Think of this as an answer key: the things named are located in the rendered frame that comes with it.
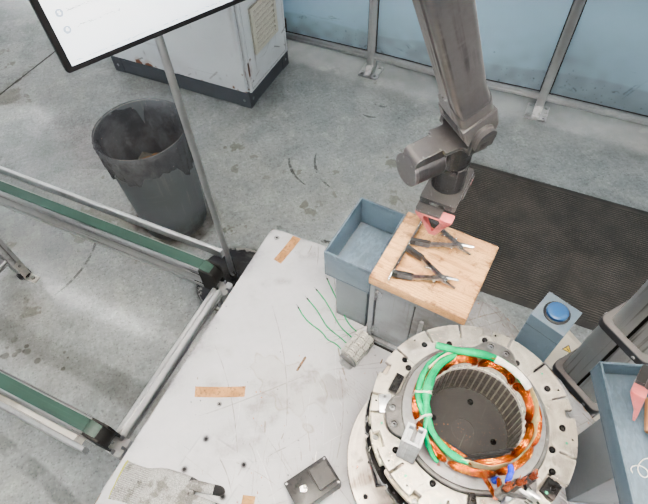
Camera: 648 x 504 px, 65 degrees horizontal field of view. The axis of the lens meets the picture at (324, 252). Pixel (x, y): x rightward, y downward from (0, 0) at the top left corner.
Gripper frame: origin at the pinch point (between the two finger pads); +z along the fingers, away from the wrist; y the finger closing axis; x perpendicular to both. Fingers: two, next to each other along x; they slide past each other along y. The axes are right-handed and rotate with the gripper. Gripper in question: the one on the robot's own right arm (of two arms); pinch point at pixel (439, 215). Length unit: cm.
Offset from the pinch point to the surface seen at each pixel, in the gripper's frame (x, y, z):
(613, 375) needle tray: 38.5, 10.3, 12.9
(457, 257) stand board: 5.5, 1.3, 8.7
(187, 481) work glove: -27, 59, 35
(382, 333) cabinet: -4.3, 12.5, 31.2
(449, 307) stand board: 8.0, 12.9, 8.7
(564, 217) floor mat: 35, -122, 114
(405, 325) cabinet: 0.5, 12.6, 22.8
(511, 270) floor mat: 21, -81, 114
